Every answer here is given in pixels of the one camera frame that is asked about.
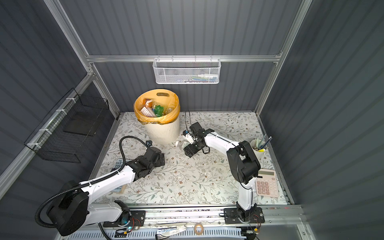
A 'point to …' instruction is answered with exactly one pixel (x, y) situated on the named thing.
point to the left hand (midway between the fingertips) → (157, 158)
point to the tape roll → (202, 228)
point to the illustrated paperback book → (118, 164)
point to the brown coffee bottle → (146, 101)
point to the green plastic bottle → (158, 110)
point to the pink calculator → (266, 183)
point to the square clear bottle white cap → (147, 112)
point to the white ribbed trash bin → (164, 133)
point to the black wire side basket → (67, 133)
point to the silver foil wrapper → (165, 232)
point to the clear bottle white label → (182, 143)
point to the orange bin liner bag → (164, 97)
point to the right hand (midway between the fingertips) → (193, 148)
